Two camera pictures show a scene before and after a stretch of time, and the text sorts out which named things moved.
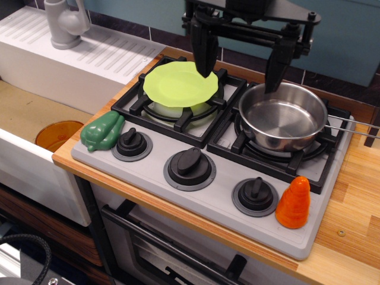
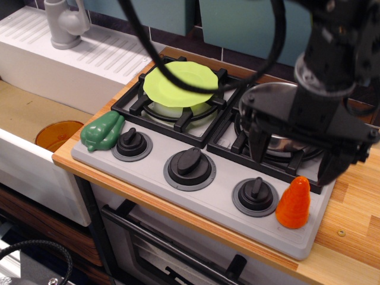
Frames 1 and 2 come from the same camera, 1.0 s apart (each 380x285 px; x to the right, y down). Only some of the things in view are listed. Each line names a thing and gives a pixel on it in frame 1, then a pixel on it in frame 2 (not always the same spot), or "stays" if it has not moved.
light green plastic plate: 180,84 stays
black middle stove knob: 189,170 stays
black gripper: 290,28 to 317,119
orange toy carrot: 293,208 stays
